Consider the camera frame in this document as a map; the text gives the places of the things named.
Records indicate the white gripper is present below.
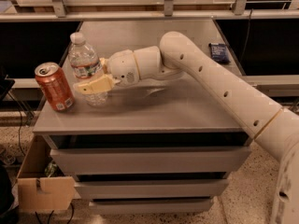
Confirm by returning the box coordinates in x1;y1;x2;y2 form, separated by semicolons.
73;49;139;95

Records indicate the clear plastic water bottle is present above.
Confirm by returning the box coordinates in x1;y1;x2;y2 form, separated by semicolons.
68;32;107;106

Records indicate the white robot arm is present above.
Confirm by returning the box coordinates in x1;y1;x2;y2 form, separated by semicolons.
74;32;299;224

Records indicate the orange soda can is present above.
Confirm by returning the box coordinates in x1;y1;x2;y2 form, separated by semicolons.
35;63;75;112

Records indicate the metal shelf rack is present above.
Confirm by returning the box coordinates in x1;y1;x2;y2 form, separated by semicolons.
0;0;299;22

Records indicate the grey drawer cabinet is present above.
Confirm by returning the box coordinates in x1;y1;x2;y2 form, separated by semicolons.
33;18;270;216

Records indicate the dark blue snack packet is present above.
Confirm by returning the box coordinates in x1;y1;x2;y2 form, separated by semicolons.
209;43;230;63

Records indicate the brown cardboard box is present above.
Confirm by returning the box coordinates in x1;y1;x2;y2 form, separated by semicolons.
17;136;75;213

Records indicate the black cable on floor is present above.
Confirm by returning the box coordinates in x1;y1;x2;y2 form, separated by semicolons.
6;91;29;157

